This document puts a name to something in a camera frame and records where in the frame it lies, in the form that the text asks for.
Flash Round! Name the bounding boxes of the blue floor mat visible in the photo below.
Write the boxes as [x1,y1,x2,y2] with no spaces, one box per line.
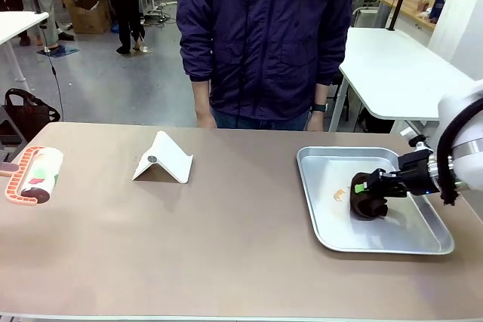
[36,46,81,59]

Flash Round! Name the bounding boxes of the blue jeans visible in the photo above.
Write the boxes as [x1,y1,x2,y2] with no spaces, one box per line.
[211,107,311,131]

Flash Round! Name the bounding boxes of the person in white shirt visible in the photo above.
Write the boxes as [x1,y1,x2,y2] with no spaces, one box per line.
[97,0,149,55]

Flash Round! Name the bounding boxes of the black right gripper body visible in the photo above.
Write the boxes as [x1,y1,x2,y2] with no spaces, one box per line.
[396,149,441,197]

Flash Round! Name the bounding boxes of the person's right hand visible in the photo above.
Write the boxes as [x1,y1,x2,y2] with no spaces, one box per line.
[195,108,218,130]

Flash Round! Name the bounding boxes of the person's left forearm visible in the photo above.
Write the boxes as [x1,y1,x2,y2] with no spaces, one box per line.
[313,82,331,104]

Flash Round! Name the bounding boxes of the pink white lint roller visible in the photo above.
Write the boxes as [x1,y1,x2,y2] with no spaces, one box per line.
[0,144,64,207]

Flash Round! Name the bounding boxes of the large white table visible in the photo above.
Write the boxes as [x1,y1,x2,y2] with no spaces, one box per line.
[328,26,475,133]

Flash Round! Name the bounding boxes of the white folded roller stand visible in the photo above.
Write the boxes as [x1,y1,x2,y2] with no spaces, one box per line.
[131,130,194,186]

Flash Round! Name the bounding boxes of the navy blue box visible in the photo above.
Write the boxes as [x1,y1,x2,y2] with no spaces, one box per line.
[429,0,448,24]

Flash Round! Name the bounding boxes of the black right arm cable sleeve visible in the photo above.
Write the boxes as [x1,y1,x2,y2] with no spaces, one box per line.
[435,97,483,207]

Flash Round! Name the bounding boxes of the dark brown towel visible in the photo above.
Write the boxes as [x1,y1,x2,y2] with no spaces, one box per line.
[349,172,389,221]

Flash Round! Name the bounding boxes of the person's left hand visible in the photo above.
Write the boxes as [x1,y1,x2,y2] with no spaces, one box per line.
[306,110,325,133]

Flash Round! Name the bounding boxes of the silver metal tray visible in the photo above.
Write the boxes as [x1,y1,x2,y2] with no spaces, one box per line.
[296,146,455,255]

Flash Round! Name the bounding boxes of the person's right forearm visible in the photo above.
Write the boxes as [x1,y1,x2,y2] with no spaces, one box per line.
[191,79,211,111]

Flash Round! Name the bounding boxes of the black hanging cable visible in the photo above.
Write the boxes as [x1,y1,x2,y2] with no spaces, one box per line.
[39,23,66,112]

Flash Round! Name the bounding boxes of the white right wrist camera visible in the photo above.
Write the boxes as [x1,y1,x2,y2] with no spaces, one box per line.
[408,135,435,153]

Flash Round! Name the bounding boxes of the black mesh bag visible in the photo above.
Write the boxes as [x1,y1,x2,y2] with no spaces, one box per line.
[4,87,61,143]

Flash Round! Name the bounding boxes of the brown cardboard box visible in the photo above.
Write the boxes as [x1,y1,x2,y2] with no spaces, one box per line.
[60,0,112,35]

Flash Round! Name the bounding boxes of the small white table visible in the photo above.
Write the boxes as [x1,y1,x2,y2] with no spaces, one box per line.
[0,11,50,82]

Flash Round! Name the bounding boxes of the person in navy jacket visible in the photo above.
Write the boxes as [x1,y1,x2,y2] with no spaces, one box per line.
[176,0,355,121]

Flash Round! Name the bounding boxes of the wooden desk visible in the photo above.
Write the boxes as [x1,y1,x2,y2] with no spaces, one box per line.
[380,0,441,32]

